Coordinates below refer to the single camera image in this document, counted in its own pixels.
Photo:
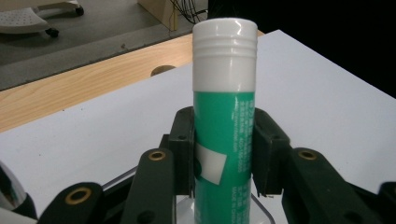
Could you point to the wooden desk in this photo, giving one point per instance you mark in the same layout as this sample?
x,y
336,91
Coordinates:
x,y
160,12

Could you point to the office chair base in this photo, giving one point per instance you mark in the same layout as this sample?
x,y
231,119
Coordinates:
x,y
25,18

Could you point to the white board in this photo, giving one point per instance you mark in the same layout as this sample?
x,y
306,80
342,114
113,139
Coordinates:
x,y
102,124

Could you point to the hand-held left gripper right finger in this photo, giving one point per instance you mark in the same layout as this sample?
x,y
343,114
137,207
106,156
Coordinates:
x,y
269,149

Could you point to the clear plastic organizer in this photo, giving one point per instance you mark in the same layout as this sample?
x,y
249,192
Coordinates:
x,y
261,211

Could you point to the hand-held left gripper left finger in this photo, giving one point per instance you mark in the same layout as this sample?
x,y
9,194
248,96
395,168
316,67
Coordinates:
x,y
182,146

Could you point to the green and white glue stick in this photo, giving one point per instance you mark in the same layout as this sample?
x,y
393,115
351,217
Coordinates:
x,y
222,124

